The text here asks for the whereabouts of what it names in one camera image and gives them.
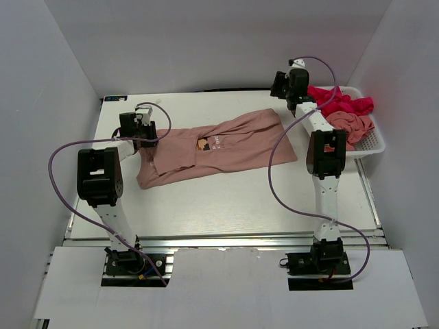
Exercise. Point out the coral pink t shirt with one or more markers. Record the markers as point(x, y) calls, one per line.
point(356, 127)

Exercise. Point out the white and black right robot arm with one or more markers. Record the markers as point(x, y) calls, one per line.
point(325, 162)

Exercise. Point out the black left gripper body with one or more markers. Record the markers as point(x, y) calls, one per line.
point(143, 131)

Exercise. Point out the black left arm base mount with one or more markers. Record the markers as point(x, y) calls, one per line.
point(115, 275)

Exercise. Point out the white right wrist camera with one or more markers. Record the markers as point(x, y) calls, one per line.
point(296, 64)

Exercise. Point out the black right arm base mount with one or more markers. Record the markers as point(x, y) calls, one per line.
point(304, 275)

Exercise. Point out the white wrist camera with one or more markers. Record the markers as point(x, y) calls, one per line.
point(296, 64)
point(144, 113)

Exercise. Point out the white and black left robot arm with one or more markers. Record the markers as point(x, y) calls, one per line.
point(100, 181)

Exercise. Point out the black xdof label sticker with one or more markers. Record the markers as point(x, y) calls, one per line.
point(111, 98)

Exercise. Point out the magenta t shirt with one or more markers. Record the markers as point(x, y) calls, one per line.
point(331, 101)

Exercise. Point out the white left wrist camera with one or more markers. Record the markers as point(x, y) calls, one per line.
point(144, 113)

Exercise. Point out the dusty pink t shirt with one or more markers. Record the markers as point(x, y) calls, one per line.
point(251, 141)

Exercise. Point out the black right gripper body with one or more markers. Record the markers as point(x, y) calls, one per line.
point(284, 90)

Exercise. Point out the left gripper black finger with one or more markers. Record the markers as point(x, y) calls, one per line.
point(148, 144)
point(152, 130)

